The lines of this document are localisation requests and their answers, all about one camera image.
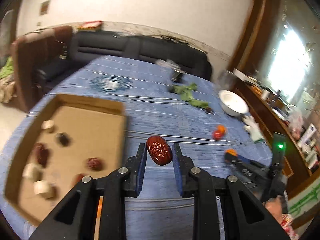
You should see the blue printed blanket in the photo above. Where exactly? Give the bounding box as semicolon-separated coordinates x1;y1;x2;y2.
0;55;274;240

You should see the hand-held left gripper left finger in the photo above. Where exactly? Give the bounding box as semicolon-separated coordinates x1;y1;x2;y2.
29;142;148;240

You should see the black electronic device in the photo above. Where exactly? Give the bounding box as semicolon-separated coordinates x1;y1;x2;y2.
171;70;184;83

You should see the brown armchair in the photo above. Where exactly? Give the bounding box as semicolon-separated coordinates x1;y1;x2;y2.
11;25;73;113

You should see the wall switch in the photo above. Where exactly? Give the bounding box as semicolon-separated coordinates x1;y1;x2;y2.
40;1;51;15

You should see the wooden cabinet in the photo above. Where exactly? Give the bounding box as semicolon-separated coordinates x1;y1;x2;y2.
226;0;320;202

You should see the green cloth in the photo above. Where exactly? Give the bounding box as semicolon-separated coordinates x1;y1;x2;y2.
0;56;14;79

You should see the cream sugarcane piece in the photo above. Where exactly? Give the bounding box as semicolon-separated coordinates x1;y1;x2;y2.
22;163;42;181
41;120;55;133
33;180;56;199

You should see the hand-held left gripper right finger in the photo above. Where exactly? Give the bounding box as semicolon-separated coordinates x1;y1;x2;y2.
171;142;293;240

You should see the dark purple passion fruit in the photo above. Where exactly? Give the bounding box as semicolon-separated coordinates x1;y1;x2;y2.
55;132;72;146

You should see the white bowl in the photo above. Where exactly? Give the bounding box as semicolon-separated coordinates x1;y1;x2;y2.
218;90;249;117

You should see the white glove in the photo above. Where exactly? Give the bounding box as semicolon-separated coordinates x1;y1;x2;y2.
242;115;264;142

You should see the clear plastic cup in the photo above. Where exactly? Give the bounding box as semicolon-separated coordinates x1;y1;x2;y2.
217;70;237;93

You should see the large wrinkled red jujube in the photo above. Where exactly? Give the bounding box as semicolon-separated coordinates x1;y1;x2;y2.
33;143;49;168
146;135;173;166

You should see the small dark red jujube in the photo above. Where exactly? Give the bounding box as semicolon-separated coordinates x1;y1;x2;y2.
86;157;103;172

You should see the black sofa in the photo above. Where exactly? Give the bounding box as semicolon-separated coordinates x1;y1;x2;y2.
35;31;213;96

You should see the green patterned sack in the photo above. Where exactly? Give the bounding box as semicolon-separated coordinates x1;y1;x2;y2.
287;175;320;221

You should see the white plastic bag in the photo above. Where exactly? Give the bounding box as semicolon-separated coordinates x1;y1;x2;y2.
287;106;307;136

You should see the person's right hand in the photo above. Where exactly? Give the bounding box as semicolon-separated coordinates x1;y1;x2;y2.
264;196;288;218

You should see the cardboard box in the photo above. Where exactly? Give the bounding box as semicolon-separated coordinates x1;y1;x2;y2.
4;94;127;227

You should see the green leafy vegetable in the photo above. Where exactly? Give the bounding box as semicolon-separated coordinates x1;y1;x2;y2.
172;82;209;109

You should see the bright window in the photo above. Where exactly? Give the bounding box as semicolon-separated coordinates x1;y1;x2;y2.
267;22;316;101

